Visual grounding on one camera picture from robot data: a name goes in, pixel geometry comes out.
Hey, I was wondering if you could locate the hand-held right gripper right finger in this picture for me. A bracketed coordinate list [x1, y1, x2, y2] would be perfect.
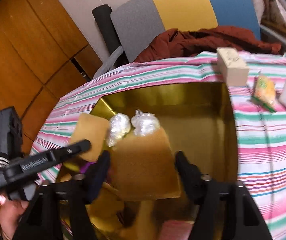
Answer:
[175, 151, 273, 240]

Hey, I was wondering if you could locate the person's left hand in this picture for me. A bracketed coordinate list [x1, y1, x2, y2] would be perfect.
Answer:
[0, 193, 31, 240]

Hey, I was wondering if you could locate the large brown sponge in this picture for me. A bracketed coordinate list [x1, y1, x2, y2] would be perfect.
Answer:
[109, 127, 182, 202]

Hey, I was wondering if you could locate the gold tin box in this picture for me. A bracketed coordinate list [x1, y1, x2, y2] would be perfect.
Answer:
[55, 82, 238, 240]

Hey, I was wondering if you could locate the grey yellow blue chair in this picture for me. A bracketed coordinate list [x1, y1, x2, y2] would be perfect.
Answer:
[93, 0, 286, 79]

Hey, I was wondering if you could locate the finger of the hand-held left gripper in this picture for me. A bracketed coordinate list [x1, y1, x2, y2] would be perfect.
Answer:
[49, 140, 91, 165]

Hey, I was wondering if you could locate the black rolled mat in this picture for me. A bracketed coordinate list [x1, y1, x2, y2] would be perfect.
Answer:
[91, 4, 123, 63]

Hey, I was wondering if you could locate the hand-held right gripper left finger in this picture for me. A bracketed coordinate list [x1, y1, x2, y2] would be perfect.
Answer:
[13, 151, 111, 240]

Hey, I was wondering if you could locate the brown jacket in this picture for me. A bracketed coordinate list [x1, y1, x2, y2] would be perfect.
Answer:
[133, 26, 282, 64]

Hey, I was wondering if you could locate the yellow green cracker packet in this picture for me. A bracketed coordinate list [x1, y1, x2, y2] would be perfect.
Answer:
[251, 76, 277, 112]

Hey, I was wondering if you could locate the wooden cabinet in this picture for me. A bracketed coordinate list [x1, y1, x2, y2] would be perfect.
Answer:
[0, 0, 103, 230]

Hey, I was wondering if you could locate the striped tablecloth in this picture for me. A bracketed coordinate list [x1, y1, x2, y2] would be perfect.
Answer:
[29, 51, 286, 240]

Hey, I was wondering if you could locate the purple snack packet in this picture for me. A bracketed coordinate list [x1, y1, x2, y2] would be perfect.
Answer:
[80, 162, 96, 174]

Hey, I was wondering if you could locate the beige cardboard box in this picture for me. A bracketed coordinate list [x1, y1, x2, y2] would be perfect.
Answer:
[216, 47, 249, 87]

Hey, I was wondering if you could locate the small brown sponge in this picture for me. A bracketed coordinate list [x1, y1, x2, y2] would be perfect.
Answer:
[69, 113, 109, 162]

